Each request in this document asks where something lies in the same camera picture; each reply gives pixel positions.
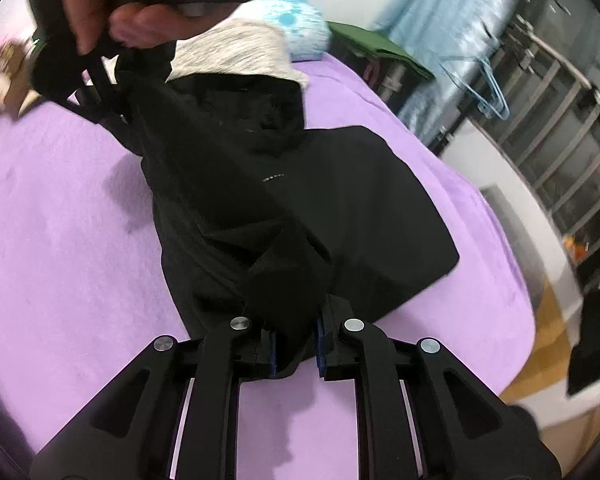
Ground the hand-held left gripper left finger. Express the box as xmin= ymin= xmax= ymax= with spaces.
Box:
xmin=30 ymin=317 xmax=281 ymax=480

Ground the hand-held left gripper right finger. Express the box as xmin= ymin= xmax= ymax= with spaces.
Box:
xmin=315 ymin=295 xmax=563 ymax=480

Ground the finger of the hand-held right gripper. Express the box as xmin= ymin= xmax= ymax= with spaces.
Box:
xmin=82 ymin=57 xmax=136 ymax=111
xmin=67 ymin=87 xmax=131 ymax=128

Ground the black jacket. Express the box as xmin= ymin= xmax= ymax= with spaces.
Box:
xmin=100 ymin=42 xmax=461 ymax=378

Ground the person's right hand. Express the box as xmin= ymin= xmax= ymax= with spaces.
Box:
xmin=57 ymin=0 xmax=236 ymax=56

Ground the grey-white fuzzy cloth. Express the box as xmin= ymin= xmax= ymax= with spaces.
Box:
xmin=167 ymin=17 xmax=308 ymax=91

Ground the brown cushion with yellow print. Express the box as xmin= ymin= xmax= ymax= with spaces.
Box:
xmin=0 ymin=42 xmax=41 ymax=121

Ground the purple blanket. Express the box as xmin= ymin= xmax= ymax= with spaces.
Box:
xmin=0 ymin=52 xmax=538 ymax=480

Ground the light blue patterned pillow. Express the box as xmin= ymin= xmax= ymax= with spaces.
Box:
xmin=260 ymin=0 xmax=331 ymax=61

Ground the green cloth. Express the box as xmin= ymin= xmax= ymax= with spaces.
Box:
xmin=327 ymin=20 xmax=436 ymax=81

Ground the light blue curtain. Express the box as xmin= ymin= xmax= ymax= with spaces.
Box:
xmin=370 ymin=0 xmax=536 ymax=146

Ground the black flat object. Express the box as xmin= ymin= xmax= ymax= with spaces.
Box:
xmin=565 ymin=280 xmax=600 ymax=396

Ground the small orange object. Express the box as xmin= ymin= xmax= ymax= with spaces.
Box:
xmin=562 ymin=235 xmax=588 ymax=261

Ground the grey metal window grille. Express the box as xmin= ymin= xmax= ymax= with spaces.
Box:
xmin=460 ymin=0 xmax=600 ymax=291

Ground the blue wire hanger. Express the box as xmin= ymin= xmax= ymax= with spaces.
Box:
xmin=440 ymin=62 xmax=501 ymax=113
xmin=472 ymin=55 xmax=511 ymax=121

